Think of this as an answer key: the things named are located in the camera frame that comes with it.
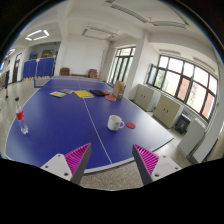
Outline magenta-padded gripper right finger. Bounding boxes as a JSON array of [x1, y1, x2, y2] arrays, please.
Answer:
[[132, 143, 183, 186]]

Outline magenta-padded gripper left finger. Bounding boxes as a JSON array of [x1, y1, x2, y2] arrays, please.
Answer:
[[40, 142, 93, 186]]

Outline clear bottle with red label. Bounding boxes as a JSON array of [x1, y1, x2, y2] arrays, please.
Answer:
[[14, 97, 29, 135]]

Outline flat round red coaster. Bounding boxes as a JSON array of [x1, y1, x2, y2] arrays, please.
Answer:
[[125, 121, 137, 130]]

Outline white low cabinet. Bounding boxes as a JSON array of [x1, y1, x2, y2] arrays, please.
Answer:
[[177, 118, 206, 158]]

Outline white mug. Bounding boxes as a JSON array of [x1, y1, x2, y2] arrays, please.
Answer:
[[107, 114, 126, 132]]

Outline black bin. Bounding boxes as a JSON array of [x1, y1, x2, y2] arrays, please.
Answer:
[[174, 113, 192, 135]]

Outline cream two-door cabinet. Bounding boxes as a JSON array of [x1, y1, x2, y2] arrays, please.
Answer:
[[133, 83, 162, 112], [152, 94, 184, 129]]

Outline small yellow and blue book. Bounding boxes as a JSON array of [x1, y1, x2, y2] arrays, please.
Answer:
[[49, 90, 67, 98]]

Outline grey pink booklet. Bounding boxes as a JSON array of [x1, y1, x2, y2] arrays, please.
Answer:
[[59, 88, 75, 95]]

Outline black paddle case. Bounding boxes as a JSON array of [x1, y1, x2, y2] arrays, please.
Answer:
[[89, 89, 107, 97]]

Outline brown paper bag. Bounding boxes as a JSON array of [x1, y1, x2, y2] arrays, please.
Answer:
[[112, 80, 126, 100]]

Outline wide dark-framed window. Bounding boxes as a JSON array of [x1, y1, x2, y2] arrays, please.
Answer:
[[145, 54, 219, 121]]

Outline brown armchair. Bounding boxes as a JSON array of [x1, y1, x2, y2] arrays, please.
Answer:
[[87, 68, 100, 80], [59, 67, 71, 77]]

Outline tall dark-framed window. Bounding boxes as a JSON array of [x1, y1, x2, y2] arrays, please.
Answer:
[[108, 46, 137, 85]]

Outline blue partition panels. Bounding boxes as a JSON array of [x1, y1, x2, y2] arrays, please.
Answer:
[[22, 57, 56, 81]]

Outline person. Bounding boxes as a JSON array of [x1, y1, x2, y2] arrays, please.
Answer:
[[3, 59, 12, 100]]

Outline dark door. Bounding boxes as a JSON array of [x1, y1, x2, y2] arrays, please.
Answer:
[[12, 53, 23, 84]]

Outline ceiling air conditioner unit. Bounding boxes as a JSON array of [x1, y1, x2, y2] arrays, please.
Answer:
[[81, 26, 118, 42]]

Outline square ceiling light frame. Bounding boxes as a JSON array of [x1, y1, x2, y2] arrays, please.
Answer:
[[24, 29, 50, 42], [4, 48, 16, 58]]

